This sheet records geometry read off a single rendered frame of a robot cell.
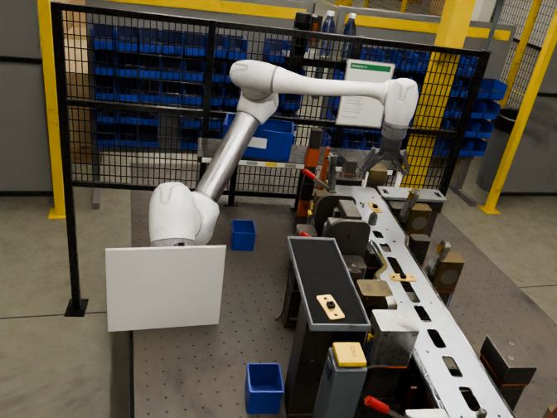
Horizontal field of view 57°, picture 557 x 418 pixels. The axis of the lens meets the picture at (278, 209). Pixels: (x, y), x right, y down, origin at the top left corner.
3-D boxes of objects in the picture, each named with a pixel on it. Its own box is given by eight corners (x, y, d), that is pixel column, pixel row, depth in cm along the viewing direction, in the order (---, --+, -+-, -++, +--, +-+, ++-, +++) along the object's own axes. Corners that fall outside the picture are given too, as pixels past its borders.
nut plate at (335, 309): (345, 318, 118) (346, 313, 118) (330, 320, 117) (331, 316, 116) (330, 295, 125) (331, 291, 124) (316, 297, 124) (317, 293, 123)
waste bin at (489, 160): (534, 199, 491) (564, 126, 457) (489, 199, 477) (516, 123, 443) (501, 176, 533) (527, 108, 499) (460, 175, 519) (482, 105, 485)
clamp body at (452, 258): (444, 343, 186) (474, 264, 169) (414, 343, 183) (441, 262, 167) (437, 331, 191) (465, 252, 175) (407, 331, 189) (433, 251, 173)
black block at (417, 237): (418, 304, 204) (439, 241, 190) (394, 304, 202) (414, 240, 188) (414, 296, 209) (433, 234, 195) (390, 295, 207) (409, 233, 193)
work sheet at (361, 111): (380, 128, 249) (395, 63, 234) (335, 124, 245) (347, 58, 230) (379, 127, 250) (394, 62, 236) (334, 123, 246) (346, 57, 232)
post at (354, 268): (336, 375, 165) (362, 272, 146) (321, 375, 164) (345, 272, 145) (332, 363, 169) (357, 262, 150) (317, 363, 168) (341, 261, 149)
